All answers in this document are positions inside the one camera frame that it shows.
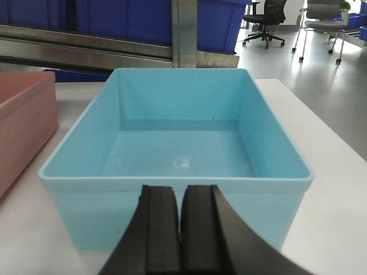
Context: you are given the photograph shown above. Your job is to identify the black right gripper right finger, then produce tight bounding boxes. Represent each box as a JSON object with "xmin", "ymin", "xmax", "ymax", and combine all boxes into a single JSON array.
[{"xmin": 181, "ymin": 185, "xmax": 309, "ymax": 274}]

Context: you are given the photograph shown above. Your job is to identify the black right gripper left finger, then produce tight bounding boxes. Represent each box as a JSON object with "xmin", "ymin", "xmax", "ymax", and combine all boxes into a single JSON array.
[{"xmin": 99, "ymin": 185, "xmax": 181, "ymax": 274}]

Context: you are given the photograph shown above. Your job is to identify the light blue plastic box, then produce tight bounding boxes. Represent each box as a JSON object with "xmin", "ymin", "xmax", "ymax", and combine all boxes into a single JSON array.
[{"xmin": 39, "ymin": 68, "xmax": 314, "ymax": 250}]

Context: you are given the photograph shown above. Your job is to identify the pink plastic box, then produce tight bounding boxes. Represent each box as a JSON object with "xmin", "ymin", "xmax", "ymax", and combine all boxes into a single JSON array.
[{"xmin": 1, "ymin": 72, "xmax": 59, "ymax": 194}]

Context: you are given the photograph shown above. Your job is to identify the blue crate lower shelf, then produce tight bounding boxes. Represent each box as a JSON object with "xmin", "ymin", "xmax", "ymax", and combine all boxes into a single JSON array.
[{"xmin": 42, "ymin": 68, "xmax": 110, "ymax": 83}]

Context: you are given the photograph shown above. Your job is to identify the blue crate middle right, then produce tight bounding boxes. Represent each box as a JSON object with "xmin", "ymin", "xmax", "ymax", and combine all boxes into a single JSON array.
[{"xmin": 197, "ymin": 0, "xmax": 252, "ymax": 54}]

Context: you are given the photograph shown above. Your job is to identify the blue crate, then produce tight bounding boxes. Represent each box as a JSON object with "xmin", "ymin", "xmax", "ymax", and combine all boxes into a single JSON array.
[
  {"xmin": 197, "ymin": 0, "xmax": 252, "ymax": 54},
  {"xmin": 1, "ymin": 1, "xmax": 172, "ymax": 45}
]

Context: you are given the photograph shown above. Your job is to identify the blue crate middle left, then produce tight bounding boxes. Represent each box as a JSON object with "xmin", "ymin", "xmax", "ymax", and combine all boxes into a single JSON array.
[{"xmin": 1, "ymin": 1, "xmax": 172, "ymax": 45}]

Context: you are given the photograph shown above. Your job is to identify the black office chair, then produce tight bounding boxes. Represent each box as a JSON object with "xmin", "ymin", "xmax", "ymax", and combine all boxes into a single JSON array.
[{"xmin": 242, "ymin": 0, "xmax": 286, "ymax": 49}]

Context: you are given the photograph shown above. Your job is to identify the grey office chair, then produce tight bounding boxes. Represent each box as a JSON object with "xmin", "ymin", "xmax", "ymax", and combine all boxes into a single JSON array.
[{"xmin": 291, "ymin": 0, "xmax": 348, "ymax": 65}]

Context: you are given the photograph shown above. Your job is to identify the stainless steel shelf frame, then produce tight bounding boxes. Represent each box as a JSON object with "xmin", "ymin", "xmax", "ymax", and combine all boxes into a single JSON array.
[{"xmin": 1, "ymin": 1, "xmax": 239, "ymax": 74}]

